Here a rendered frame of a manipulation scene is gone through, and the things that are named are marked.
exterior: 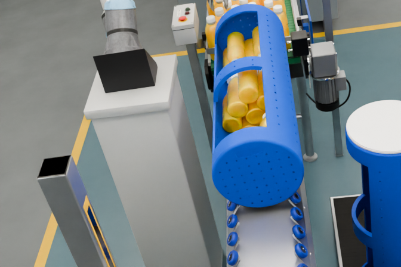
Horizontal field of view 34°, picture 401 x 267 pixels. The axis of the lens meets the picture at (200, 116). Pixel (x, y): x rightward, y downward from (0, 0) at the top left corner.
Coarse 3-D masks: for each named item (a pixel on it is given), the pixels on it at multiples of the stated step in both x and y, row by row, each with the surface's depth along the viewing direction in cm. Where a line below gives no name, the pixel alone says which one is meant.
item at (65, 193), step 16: (48, 160) 126; (64, 160) 125; (48, 176) 122; (64, 176) 122; (80, 176) 129; (48, 192) 124; (64, 192) 124; (80, 192) 128; (64, 208) 127; (80, 208) 127; (64, 224) 130; (80, 224) 130; (96, 224) 135; (80, 240) 132; (96, 240) 134; (80, 256) 135; (96, 256) 135; (112, 256) 143
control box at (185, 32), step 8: (176, 8) 300; (184, 8) 299; (192, 8) 297; (176, 16) 294; (192, 16) 291; (176, 24) 288; (184, 24) 287; (192, 24) 286; (176, 32) 289; (184, 32) 289; (192, 32) 288; (176, 40) 291; (184, 40) 291; (192, 40) 291
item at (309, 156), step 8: (296, 0) 327; (296, 8) 321; (296, 16) 315; (208, 56) 300; (304, 56) 288; (208, 64) 297; (296, 64) 317; (304, 64) 290; (208, 72) 294; (296, 72) 312; (304, 72) 304; (208, 80) 296; (304, 80) 333; (208, 88) 299; (304, 88) 336; (304, 96) 338; (304, 104) 342; (304, 112) 345; (304, 120) 348; (304, 128) 352; (304, 136) 356; (312, 136) 357; (304, 144) 360; (312, 144) 359; (312, 152) 362; (312, 160) 363
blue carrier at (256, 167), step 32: (224, 32) 270; (256, 64) 226; (288, 64) 244; (224, 96) 251; (288, 96) 220; (256, 128) 197; (288, 128) 203; (224, 160) 198; (256, 160) 198; (288, 160) 197; (224, 192) 206; (256, 192) 205; (288, 192) 205
